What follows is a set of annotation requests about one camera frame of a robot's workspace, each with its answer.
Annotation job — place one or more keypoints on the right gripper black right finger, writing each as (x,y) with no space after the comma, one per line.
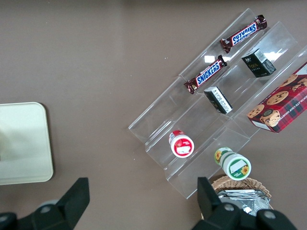
(211,210)

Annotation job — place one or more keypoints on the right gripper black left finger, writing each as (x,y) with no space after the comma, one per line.
(72,203)

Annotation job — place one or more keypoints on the aluminium foil tray stack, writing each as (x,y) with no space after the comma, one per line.
(244,201)

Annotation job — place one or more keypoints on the light wicker basket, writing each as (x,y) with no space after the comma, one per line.
(239,183)

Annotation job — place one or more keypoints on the beige plastic serving tray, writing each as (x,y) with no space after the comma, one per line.
(24,143)

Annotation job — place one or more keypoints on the green white yogurt cup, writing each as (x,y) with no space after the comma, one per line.
(236,167)

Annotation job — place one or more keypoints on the red white yogurt cup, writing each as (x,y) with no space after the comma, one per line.
(182,146)

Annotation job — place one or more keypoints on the clear acrylic stepped stand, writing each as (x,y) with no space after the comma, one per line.
(168,115)

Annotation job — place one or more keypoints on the small black carton box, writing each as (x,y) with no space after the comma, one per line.
(219,100)
(257,64)

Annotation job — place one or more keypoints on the red tartan cookie box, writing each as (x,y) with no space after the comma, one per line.
(285,103)

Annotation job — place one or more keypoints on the Snickers chocolate bar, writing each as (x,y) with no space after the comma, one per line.
(207,74)
(243,33)

